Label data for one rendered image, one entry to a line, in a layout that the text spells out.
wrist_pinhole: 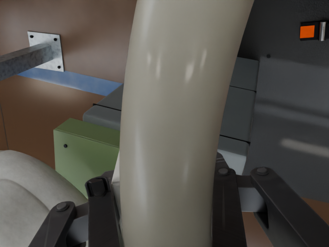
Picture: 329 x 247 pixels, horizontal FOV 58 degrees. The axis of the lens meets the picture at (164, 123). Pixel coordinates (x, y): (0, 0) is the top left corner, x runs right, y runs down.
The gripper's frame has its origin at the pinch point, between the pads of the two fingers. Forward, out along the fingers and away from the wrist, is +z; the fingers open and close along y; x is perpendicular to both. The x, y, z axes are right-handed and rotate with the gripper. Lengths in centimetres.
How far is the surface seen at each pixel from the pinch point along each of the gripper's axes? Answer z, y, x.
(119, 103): 59, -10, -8
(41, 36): 150, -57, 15
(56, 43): 148, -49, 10
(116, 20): 134, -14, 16
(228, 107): 62, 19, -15
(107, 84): 142, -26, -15
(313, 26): 101, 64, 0
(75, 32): 143, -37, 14
